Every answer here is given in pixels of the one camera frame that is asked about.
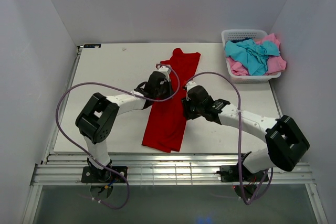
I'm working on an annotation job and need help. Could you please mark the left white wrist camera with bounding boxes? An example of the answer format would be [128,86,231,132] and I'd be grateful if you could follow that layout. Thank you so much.
[155,63,171,76]

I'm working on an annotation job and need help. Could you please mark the blue white label sticker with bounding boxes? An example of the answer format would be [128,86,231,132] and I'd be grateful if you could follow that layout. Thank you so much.
[83,44,101,48]

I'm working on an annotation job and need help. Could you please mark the aluminium frame rails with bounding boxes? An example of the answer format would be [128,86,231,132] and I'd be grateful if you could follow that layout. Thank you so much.
[30,47,329,224]

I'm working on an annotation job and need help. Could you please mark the pink t shirt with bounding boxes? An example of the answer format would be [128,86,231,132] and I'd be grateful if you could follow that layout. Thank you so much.
[227,34,287,76]

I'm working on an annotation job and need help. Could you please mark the red t shirt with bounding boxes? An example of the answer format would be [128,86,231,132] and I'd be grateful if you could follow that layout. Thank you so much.
[142,48,201,153]

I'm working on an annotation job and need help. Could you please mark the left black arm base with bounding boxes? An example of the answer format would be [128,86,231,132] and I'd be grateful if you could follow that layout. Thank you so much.
[81,166,124,184]

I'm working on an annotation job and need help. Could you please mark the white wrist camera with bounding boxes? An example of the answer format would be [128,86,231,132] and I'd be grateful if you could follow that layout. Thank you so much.
[155,63,171,76]
[183,81,197,90]

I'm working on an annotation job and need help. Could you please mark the white plastic basket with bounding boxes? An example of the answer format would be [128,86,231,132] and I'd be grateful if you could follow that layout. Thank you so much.
[221,29,281,83]

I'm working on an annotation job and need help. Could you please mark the turquoise t shirt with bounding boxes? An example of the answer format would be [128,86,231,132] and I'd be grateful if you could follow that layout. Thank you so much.
[224,39,280,76]

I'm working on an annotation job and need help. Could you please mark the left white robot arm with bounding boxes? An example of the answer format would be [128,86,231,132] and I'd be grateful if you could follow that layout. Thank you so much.
[75,66,173,182]

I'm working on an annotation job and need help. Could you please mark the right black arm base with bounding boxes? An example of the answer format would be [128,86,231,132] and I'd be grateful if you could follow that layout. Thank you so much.
[216,149,273,183]

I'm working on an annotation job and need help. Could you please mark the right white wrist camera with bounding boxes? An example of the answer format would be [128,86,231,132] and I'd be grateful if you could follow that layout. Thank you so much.
[183,81,197,90]

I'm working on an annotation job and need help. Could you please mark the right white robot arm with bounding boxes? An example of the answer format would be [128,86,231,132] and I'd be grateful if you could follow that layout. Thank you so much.
[182,81,310,182]

